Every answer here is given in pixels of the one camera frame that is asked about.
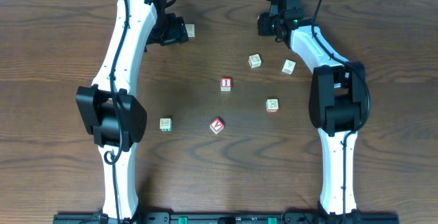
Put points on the red letter I block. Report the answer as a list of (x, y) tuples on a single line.
[(225, 84)]

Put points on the red letter A block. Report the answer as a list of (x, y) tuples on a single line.
[(216, 126)]

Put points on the green edged picture block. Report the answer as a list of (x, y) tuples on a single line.
[(165, 124)]

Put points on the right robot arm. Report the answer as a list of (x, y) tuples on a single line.
[(339, 100)]

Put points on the snail picture block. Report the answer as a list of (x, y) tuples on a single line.
[(254, 61)]

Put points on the red edged picture block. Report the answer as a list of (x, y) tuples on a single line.
[(272, 105)]

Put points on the cream picture block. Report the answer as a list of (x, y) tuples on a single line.
[(288, 67)]

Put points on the plain cream wooden block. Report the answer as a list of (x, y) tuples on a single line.
[(190, 29)]

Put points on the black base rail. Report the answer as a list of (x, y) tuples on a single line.
[(287, 218)]

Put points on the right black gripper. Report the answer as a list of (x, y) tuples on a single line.
[(263, 25)]

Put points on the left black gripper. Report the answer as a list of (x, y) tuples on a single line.
[(176, 29)]

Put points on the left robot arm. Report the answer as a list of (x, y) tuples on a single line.
[(109, 109)]

